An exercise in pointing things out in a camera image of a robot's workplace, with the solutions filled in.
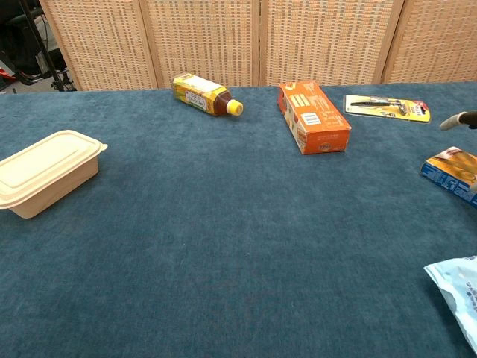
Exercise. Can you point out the colourful printed snack packet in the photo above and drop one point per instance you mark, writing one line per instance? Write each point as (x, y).
(454, 168)

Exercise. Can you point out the black tripod stand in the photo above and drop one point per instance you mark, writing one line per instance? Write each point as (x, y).
(37, 33)

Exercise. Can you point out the cream lidded food container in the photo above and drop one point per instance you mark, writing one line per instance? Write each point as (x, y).
(44, 168)

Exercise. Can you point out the razor in yellow blister pack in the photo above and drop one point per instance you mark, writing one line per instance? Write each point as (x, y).
(387, 108)

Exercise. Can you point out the orange rectangular carton box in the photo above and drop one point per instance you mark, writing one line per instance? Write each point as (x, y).
(316, 119)

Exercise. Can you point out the blue table cloth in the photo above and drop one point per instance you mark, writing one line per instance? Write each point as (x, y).
(223, 242)

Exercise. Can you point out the light blue wet wipes pack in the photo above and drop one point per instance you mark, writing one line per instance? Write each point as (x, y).
(462, 291)

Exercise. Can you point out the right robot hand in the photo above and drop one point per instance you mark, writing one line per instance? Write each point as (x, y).
(456, 120)

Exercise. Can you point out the woven wooden folding screen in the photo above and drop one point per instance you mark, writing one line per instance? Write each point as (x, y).
(298, 41)

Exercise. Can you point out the yellow-capped tea bottle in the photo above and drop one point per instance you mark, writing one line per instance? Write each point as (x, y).
(201, 93)

